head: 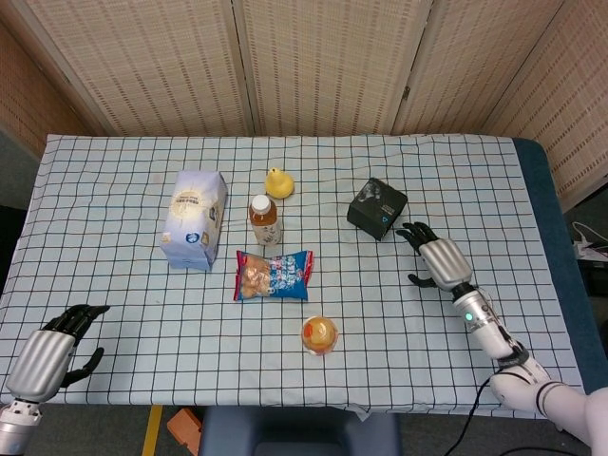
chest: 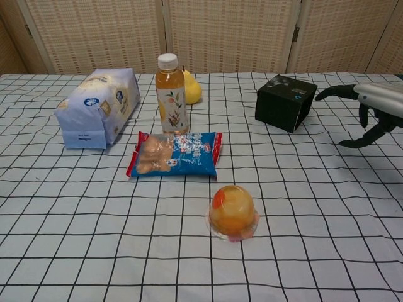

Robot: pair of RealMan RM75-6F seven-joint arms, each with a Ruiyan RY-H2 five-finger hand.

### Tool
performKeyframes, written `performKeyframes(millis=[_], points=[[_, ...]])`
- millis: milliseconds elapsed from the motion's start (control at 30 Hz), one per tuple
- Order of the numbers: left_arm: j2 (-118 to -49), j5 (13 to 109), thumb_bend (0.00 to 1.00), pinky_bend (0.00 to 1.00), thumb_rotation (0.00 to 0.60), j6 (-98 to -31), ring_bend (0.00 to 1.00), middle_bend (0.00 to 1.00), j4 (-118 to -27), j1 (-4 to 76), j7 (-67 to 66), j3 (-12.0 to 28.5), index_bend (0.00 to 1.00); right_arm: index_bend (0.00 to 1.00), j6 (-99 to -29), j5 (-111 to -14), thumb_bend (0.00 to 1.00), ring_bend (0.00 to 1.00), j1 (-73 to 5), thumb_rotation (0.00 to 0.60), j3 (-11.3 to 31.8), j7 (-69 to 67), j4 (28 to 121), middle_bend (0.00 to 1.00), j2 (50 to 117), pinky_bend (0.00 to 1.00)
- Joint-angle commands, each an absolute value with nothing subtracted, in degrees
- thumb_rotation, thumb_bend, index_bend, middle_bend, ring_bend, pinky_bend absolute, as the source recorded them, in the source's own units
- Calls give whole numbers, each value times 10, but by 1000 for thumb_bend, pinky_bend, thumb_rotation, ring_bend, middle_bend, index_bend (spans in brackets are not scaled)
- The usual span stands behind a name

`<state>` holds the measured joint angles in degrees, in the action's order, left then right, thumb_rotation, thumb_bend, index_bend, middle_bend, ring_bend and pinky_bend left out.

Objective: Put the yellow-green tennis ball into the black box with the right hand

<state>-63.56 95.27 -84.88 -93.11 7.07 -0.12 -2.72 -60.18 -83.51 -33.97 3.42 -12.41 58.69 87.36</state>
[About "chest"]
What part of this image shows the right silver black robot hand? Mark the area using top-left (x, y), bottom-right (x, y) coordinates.
top-left (314, 82), bottom-right (403, 149)

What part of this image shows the black grid checkered tablecloth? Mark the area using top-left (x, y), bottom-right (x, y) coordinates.
top-left (0, 72), bottom-right (403, 302)

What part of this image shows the blue red snack packet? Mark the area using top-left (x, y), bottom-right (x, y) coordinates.
top-left (126, 131), bottom-right (223, 181)

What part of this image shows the woven folding screen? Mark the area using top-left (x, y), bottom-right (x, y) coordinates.
top-left (0, 0), bottom-right (403, 76)

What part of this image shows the yellow pear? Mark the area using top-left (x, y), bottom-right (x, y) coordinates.
top-left (181, 65), bottom-right (203, 105)

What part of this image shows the black cardboard box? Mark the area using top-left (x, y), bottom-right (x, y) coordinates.
top-left (254, 74), bottom-right (317, 133)

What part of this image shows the tea bottle with white cap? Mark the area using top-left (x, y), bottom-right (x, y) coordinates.
top-left (155, 53), bottom-right (190, 134)

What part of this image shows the light blue paper bag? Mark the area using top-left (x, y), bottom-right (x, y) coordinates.
top-left (55, 67), bottom-right (141, 150)

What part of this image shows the clear fruit jelly cup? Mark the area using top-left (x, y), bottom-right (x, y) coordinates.
top-left (205, 184), bottom-right (260, 242)

